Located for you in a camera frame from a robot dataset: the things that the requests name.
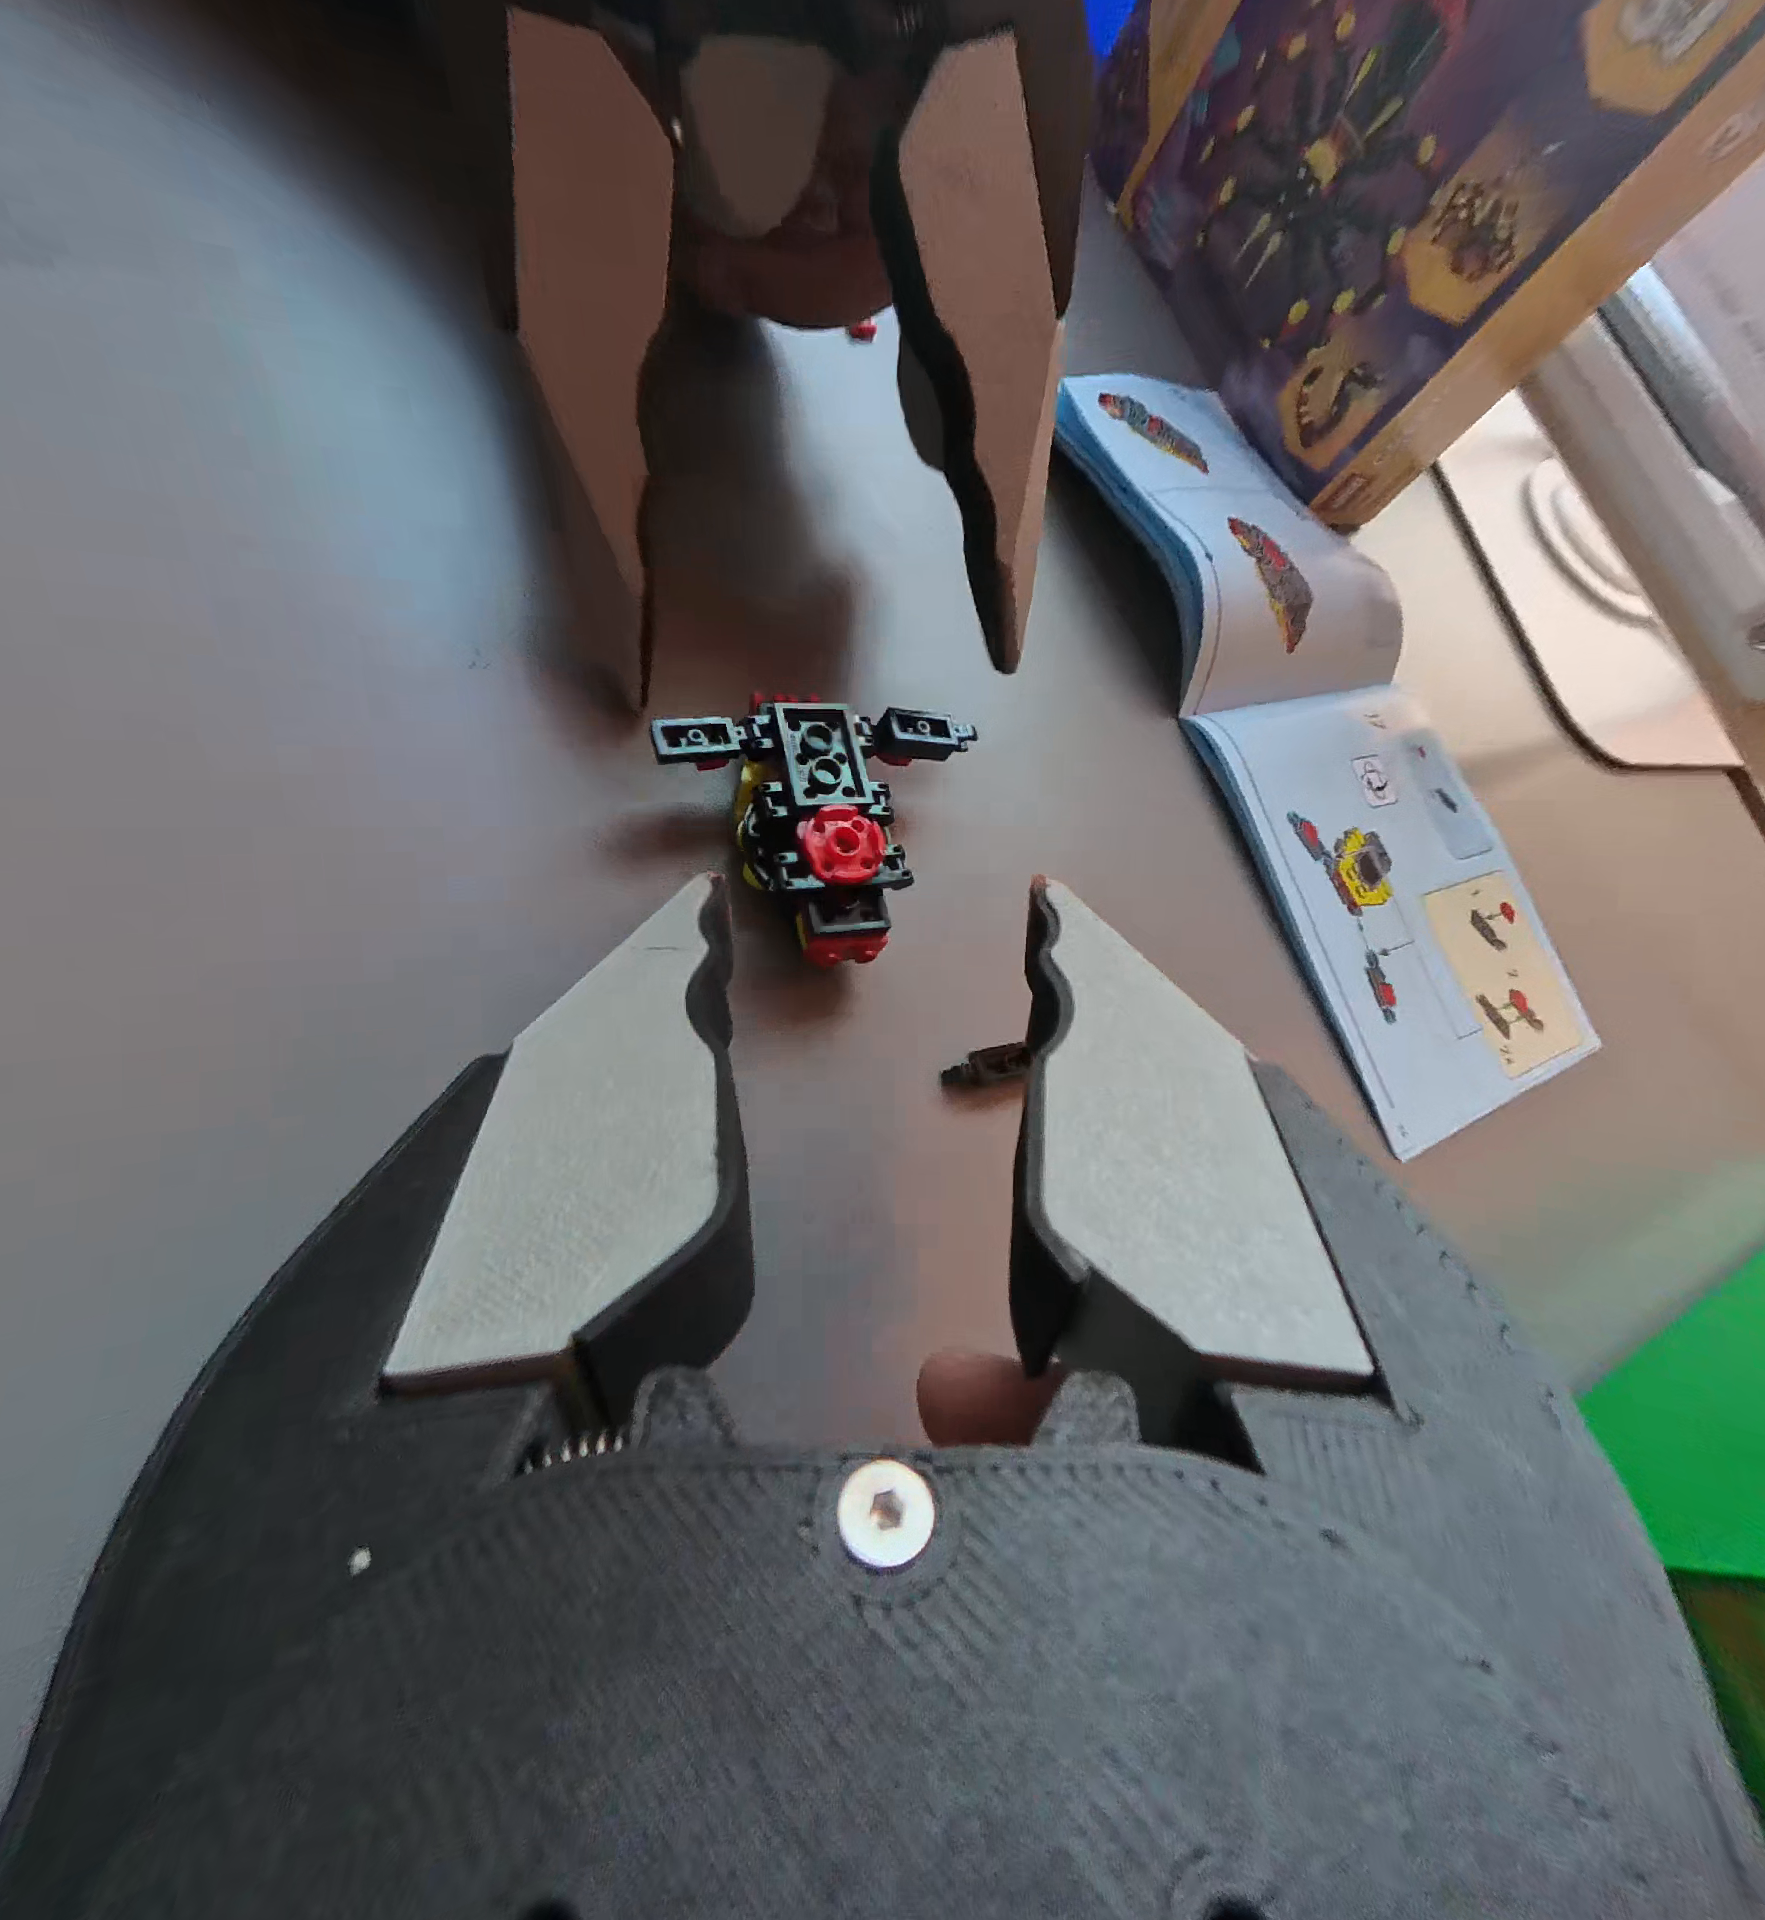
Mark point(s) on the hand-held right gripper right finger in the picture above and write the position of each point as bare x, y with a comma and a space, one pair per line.
1183, 1184

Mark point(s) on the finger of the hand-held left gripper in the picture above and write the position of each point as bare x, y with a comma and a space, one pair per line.
996, 300
583, 300

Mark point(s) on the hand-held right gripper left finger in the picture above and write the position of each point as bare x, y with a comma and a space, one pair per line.
583, 1169

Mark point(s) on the small black lego piece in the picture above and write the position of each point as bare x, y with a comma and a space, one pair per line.
991, 1064

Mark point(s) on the lego instruction booklet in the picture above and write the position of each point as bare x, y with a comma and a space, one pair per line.
1363, 929

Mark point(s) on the black red yellow lego model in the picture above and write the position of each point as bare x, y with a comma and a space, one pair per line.
822, 840

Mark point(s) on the orange purple lego box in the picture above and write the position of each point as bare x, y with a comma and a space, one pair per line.
1391, 223

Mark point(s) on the person's right hand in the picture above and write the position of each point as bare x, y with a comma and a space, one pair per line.
981, 1395

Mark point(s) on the blue panel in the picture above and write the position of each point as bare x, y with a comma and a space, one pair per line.
1107, 26

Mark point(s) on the green plastic bin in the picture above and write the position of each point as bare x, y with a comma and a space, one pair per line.
1724, 1423

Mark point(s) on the white printed instruction sheet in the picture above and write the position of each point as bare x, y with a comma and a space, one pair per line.
1752, 270

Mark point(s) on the grey stand base plate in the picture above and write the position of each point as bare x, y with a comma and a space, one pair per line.
1542, 601

